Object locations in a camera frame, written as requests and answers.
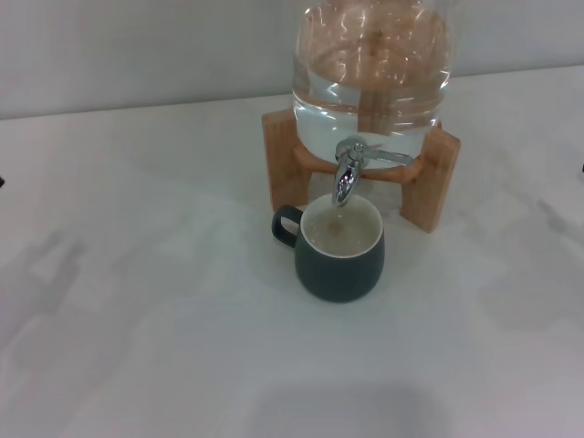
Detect chrome dispenser faucet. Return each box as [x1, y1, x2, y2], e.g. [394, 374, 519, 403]
[331, 135, 415, 207]

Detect dark teal ceramic mug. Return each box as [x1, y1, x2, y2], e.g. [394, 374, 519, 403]
[271, 195, 386, 304]

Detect clear glass water dispenser jar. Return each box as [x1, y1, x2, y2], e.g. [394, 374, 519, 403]
[290, 0, 455, 171]

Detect light wooden dispenser stand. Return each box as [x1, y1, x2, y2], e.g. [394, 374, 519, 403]
[261, 109, 461, 235]

